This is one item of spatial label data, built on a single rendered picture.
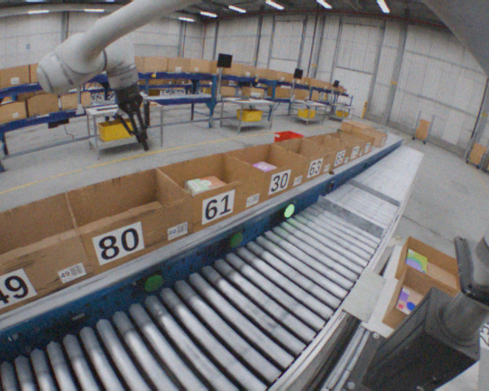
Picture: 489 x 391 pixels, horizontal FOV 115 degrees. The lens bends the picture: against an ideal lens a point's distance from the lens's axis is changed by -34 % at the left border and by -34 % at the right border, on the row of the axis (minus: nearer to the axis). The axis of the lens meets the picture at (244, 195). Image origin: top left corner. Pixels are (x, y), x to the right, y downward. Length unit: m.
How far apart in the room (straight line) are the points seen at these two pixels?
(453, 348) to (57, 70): 1.04
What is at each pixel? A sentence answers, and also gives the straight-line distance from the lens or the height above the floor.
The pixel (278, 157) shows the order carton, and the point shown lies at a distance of 1.50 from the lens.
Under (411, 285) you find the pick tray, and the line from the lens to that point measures 1.22.
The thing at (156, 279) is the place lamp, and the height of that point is 0.83.
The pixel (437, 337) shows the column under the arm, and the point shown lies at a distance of 0.62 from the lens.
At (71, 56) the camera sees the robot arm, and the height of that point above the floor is 1.50.
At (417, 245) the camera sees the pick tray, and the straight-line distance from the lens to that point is 1.45.
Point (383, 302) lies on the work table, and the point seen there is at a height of 0.75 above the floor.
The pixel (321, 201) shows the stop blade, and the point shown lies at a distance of 1.54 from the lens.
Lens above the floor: 1.46
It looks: 29 degrees down
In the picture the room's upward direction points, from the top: 8 degrees clockwise
